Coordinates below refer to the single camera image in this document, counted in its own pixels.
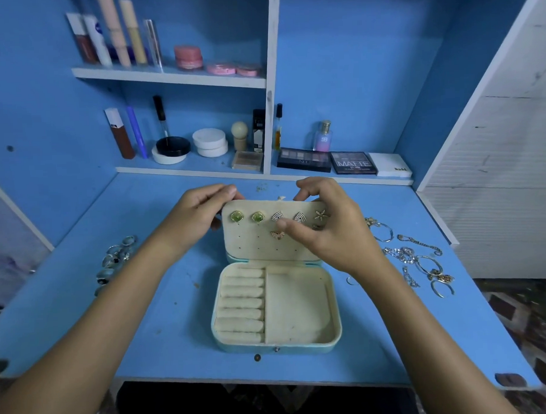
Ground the person's left hand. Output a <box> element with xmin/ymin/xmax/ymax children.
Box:
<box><xmin>156</xmin><ymin>183</ymin><xmax>247</xmax><ymax>259</ymax></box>

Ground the person's right hand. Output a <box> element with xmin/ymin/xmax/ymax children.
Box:
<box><xmin>270</xmin><ymin>174</ymin><xmax>388</xmax><ymax>281</ymax></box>

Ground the pile of silver rings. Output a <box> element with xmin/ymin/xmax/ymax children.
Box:
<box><xmin>92</xmin><ymin>234</ymin><xmax>140</xmax><ymax>297</ymax></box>

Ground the pile of silver bracelets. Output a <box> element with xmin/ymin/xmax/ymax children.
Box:
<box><xmin>363</xmin><ymin>213</ymin><xmax>456</xmax><ymax>301</ymax></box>

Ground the cream jewellery box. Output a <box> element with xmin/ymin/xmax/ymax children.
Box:
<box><xmin>207</xmin><ymin>196</ymin><xmax>344</xmax><ymax>357</ymax></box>

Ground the person's left forearm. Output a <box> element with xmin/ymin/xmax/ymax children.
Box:
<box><xmin>0</xmin><ymin>239</ymin><xmax>187</xmax><ymax>414</ymax></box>

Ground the person's right forearm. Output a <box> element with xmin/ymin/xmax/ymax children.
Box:
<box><xmin>355</xmin><ymin>250</ymin><xmax>518</xmax><ymax>414</ymax></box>

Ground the white flat box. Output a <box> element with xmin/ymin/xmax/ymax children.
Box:
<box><xmin>368</xmin><ymin>150</ymin><xmax>413</xmax><ymax>181</ymax></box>

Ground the person's dark clothing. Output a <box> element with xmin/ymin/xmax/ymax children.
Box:
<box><xmin>113</xmin><ymin>371</ymin><xmax>420</xmax><ymax>414</ymax></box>

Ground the black lettered eyeshadow palette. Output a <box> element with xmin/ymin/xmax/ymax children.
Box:
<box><xmin>329</xmin><ymin>150</ymin><xmax>378</xmax><ymax>177</ymax></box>

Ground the white bowl black inside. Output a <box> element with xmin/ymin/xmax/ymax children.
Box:
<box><xmin>151</xmin><ymin>136</ymin><xmax>192</xmax><ymax>165</ymax></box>

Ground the dark eyeshadow palette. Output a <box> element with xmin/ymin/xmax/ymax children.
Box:
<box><xmin>276</xmin><ymin>146</ymin><xmax>333</xmax><ymax>175</ymax></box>

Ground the square brown powder compact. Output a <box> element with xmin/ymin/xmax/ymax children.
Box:
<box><xmin>230</xmin><ymin>150</ymin><xmax>265</xmax><ymax>174</ymax></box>

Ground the white round cream jar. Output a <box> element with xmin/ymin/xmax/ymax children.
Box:
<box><xmin>192</xmin><ymin>126</ymin><xmax>230</xmax><ymax>159</ymax></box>

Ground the small pink perfume bottle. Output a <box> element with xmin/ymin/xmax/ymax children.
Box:
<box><xmin>312</xmin><ymin>120</ymin><xmax>334</xmax><ymax>153</ymax></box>

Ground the beige makeup sponge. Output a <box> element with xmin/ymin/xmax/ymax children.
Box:
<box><xmin>231</xmin><ymin>120</ymin><xmax>251</xmax><ymax>154</ymax></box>

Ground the blue cosmetic tube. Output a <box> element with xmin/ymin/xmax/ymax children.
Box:
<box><xmin>125</xmin><ymin>104</ymin><xmax>150</xmax><ymax>160</ymax></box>

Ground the black makeup brush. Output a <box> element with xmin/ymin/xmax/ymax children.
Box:
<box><xmin>154</xmin><ymin>94</ymin><xmax>172</xmax><ymax>140</ymax></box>

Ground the brown lipstick tube white cap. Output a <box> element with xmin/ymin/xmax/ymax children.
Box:
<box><xmin>104</xmin><ymin>106</ymin><xmax>137</xmax><ymax>161</ymax></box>

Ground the black cosmetic bottle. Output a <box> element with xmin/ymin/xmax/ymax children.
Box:
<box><xmin>252</xmin><ymin>108</ymin><xmax>268</xmax><ymax>153</ymax></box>

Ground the thin dark cosmetic bottle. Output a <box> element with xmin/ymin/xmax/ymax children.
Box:
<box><xmin>273</xmin><ymin>102</ymin><xmax>285</xmax><ymax>151</ymax></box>

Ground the pink round jar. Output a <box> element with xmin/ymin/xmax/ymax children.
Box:
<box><xmin>173</xmin><ymin>44</ymin><xmax>204</xmax><ymax>71</ymax></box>

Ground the white slatted cabinet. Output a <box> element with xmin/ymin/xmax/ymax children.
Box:
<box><xmin>411</xmin><ymin>0</ymin><xmax>546</xmax><ymax>284</ymax></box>

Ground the white framed marbled panel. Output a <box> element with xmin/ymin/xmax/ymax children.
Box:
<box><xmin>0</xmin><ymin>169</ymin><xmax>57</xmax><ymax>309</ymax></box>

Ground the white shelf unit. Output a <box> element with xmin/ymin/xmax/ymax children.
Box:
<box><xmin>69</xmin><ymin>0</ymin><xmax>415</xmax><ymax>198</ymax></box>

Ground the short beige cosmetic tube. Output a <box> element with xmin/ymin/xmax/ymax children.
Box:
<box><xmin>118</xmin><ymin>0</ymin><xmax>149</xmax><ymax>67</ymax></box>

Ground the white tube blue label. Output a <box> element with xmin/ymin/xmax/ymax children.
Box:
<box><xmin>82</xmin><ymin>13</ymin><xmax>113</xmax><ymax>69</ymax></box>

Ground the tall beige cosmetic tube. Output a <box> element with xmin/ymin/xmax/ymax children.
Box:
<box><xmin>96</xmin><ymin>0</ymin><xmax>132</xmax><ymax>69</ymax></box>

